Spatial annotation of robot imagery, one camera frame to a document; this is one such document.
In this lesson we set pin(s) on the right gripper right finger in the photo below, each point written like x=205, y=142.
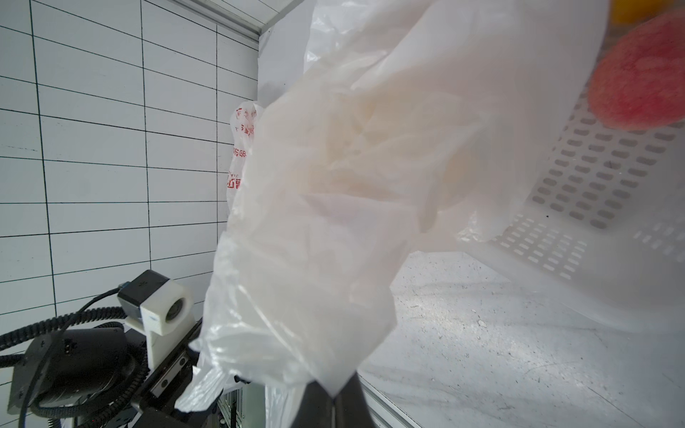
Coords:
x=351, y=408

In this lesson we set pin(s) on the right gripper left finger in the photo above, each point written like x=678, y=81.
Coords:
x=317, y=409

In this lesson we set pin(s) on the white printed plastic bag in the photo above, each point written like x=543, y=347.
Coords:
x=417, y=125

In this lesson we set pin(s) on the white basket perforated plastic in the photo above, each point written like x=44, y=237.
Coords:
x=602, y=230

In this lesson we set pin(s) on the yellow fruit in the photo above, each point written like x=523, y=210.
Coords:
x=630, y=12

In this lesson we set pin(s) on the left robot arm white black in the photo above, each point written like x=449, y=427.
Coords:
x=120, y=360

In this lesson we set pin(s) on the red peach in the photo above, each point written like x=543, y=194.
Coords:
x=639, y=84

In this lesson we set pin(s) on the stack of printed plastic bags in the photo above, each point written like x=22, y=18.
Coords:
x=242, y=125

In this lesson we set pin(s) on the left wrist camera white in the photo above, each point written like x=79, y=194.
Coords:
x=159, y=308

